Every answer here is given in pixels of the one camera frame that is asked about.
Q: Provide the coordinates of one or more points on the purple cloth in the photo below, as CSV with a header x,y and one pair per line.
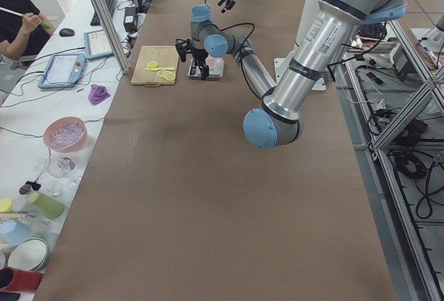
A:
x,y
97,94

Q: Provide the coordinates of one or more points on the seated person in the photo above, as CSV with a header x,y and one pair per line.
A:
x,y
25,33

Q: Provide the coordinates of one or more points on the green cup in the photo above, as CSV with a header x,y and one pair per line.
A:
x,y
45,205

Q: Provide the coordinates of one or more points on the black computer mouse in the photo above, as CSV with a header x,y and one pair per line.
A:
x,y
66,32

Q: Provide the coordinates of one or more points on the yellow plastic knife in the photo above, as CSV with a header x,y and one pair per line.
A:
x,y
160,68

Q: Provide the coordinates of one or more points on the wooden cutting board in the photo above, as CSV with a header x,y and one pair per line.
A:
x,y
166,56

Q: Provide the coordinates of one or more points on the pink bowl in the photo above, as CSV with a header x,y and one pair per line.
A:
x,y
66,135

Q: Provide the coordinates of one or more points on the blue teach pendant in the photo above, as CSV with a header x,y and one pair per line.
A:
x,y
97,45
62,70

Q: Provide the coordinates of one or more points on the lemon slice toy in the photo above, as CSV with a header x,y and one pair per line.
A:
x,y
162,72
152,65
168,76

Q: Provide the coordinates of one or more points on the wine glass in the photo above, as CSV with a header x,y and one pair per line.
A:
x,y
59,167

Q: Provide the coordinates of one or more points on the light blue cup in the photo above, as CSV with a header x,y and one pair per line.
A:
x,y
15,232

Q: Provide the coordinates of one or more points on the silver kitchen scale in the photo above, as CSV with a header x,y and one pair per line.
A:
x,y
216,68

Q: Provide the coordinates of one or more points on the red cup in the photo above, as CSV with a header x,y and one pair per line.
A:
x,y
17,280

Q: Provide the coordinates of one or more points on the aluminium frame post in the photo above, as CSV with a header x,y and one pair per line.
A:
x,y
105,18

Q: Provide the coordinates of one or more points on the white green bowl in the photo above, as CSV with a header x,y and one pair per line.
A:
x,y
31,255

